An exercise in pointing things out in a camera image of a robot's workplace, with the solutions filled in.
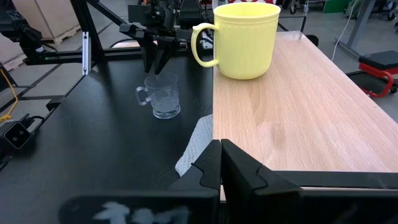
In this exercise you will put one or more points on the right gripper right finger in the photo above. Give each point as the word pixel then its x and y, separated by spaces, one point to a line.
pixel 242 179

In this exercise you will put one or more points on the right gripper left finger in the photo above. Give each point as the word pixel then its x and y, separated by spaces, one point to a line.
pixel 208 175

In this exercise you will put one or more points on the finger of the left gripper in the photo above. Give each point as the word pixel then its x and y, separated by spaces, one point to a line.
pixel 163 53
pixel 149 53

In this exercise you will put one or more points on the clear plastic cup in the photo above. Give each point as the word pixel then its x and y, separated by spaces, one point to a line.
pixel 163 99

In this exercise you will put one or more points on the yellow plastic mug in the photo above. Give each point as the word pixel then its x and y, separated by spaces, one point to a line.
pixel 245 43

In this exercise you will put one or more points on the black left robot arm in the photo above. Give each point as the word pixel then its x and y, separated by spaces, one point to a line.
pixel 25 34

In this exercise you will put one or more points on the wooden shelf with black legs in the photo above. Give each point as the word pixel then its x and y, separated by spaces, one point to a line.
pixel 311 118

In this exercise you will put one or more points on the white knitted cloth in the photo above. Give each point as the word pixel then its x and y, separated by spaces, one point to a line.
pixel 197 146

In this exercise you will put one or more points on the cardboard box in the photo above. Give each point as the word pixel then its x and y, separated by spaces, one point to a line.
pixel 9 53
pixel 46 15

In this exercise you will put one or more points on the green board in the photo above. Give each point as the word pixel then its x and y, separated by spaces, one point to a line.
pixel 337 5

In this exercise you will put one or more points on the red black step stool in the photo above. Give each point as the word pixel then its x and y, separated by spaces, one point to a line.
pixel 377 62

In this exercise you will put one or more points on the grey desk leg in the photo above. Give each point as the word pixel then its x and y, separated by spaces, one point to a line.
pixel 359 25

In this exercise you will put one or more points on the black table-level camera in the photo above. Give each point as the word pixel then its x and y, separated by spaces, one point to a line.
pixel 17 135

